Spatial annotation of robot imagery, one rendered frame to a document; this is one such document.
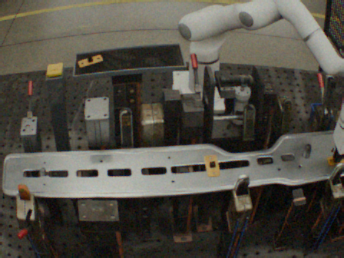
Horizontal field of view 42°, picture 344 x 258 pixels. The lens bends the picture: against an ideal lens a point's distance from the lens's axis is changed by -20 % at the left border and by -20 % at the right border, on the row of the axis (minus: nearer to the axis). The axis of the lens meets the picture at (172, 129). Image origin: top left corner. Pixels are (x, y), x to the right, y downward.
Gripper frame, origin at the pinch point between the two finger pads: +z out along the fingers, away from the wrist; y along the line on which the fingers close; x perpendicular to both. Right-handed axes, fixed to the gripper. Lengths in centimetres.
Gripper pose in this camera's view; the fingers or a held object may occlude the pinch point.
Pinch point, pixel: (338, 155)
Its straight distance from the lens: 171.1
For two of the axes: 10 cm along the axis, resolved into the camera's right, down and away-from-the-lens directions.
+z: -0.2, 7.2, 7.0
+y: 1.2, 7.0, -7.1
